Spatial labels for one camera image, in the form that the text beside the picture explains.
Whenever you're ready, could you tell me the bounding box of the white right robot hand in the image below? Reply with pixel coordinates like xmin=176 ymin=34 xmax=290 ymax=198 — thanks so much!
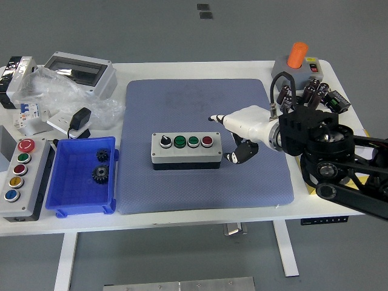
xmin=207 ymin=105 xmax=275 ymax=166

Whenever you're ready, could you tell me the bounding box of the grey four-button control box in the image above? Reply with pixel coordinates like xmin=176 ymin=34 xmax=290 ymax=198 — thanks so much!
xmin=150 ymin=132 xmax=223 ymax=171

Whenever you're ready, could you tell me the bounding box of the grey five-button control box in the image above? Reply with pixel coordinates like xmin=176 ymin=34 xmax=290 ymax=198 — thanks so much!
xmin=0 ymin=138 xmax=57 ymax=222

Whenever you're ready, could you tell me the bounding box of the orange cylinder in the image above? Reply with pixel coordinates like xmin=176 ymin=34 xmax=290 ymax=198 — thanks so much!
xmin=287 ymin=41 xmax=309 ymax=69

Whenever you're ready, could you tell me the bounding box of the black module with green terminals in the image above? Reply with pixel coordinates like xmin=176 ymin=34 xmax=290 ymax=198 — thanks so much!
xmin=323 ymin=90 xmax=352 ymax=115

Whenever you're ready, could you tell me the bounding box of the blue-grey textured mat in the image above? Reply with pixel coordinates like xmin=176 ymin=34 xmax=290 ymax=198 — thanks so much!
xmin=116 ymin=78 xmax=295 ymax=215

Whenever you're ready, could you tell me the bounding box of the white and yellow cardboard box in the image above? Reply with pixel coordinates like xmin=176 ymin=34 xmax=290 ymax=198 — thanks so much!
xmin=306 ymin=127 xmax=380 ymax=195

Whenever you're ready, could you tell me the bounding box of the black table control panel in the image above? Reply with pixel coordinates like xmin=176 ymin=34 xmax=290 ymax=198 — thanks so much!
xmin=300 ymin=215 xmax=349 ymax=226

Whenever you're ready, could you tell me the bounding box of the white table leg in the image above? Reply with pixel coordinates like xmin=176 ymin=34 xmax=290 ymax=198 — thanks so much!
xmin=272 ymin=220 xmax=300 ymax=277
xmin=53 ymin=232 xmax=79 ymax=291

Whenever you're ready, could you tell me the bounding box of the large black gear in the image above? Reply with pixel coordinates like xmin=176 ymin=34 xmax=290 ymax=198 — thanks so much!
xmin=92 ymin=164 xmax=110 ymax=185

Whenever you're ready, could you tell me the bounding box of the black power adapter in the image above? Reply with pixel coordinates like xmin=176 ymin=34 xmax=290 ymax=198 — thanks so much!
xmin=67 ymin=107 xmax=92 ymax=140

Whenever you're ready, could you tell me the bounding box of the grey metal plate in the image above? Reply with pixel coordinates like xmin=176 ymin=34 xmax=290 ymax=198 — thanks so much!
xmin=102 ymin=276 xmax=256 ymax=291

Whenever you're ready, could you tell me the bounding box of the blue plastic bin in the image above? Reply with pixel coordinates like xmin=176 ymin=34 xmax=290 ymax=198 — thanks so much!
xmin=45 ymin=136 xmax=119 ymax=218

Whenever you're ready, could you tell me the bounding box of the clear plastic bag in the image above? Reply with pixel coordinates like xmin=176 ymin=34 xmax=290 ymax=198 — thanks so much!
xmin=15 ymin=66 xmax=125 ymax=131

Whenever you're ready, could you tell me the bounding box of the white circuit breaker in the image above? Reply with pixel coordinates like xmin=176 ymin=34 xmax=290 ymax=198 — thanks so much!
xmin=12 ymin=102 xmax=42 ymax=130

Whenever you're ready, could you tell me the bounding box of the plain grey box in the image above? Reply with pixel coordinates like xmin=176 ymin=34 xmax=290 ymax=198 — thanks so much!
xmin=0 ymin=125 xmax=16 ymax=174

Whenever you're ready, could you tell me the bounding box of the grey switch box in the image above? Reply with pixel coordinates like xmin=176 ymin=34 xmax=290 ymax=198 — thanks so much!
xmin=270 ymin=56 xmax=324 ymax=91

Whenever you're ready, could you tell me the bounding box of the metal bracket under table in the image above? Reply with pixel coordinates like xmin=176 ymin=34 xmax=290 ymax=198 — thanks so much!
xmin=223 ymin=222 xmax=248 ymax=236

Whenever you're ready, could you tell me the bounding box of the grey enclosure with clear lid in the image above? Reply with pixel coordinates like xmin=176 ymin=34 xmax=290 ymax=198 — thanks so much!
xmin=44 ymin=51 xmax=118 ymax=101

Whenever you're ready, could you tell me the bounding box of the silver metal bracket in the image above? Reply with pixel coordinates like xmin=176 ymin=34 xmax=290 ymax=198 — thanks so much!
xmin=22 ymin=119 xmax=55 ymax=136

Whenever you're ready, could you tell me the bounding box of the white enclosure with dark lid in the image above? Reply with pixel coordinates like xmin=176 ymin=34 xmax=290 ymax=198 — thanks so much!
xmin=0 ymin=56 xmax=39 ymax=110

